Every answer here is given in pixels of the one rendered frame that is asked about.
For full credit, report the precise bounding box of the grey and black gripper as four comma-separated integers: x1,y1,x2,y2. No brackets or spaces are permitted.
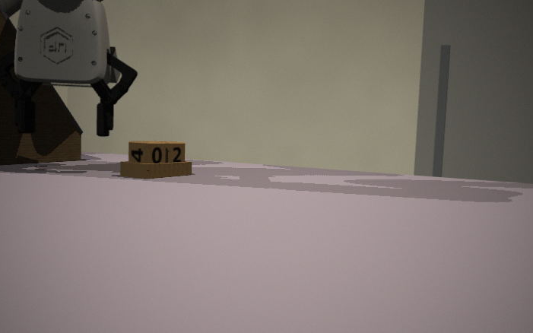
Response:
0,0,138,137

